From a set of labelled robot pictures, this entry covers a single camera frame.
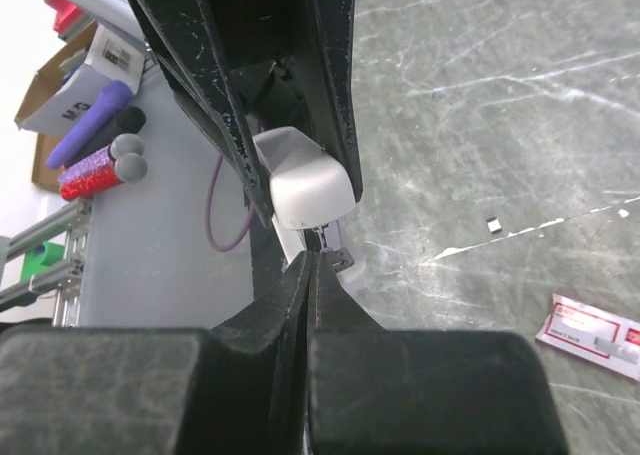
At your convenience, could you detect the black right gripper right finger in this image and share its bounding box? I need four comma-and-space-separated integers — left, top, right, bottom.
307, 254, 569, 454

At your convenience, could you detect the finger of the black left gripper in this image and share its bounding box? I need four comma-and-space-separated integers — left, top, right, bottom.
297, 0, 363, 200
128, 0, 273, 226

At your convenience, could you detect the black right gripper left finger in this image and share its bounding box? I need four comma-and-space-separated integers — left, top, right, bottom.
1, 252, 313, 454

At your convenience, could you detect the white grey stapler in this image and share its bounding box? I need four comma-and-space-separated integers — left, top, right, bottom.
254, 127, 366, 295

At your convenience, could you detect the black microphone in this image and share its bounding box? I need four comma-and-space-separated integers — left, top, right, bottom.
63, 106, 146, 169

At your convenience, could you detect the white cardboard box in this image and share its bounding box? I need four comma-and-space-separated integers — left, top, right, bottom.
14, 23, 146, 137

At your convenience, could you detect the glitter red purple microphone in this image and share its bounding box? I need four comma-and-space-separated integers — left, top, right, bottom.
58, 133, 148, 201

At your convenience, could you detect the green plastic block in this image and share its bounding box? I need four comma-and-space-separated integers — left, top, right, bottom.
20, 242, 65, 281

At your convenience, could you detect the red white staple packet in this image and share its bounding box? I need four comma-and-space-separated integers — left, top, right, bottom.
535, 293, 639, 382

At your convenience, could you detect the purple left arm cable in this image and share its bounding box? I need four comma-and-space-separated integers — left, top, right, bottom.
206, 154, 254, 253

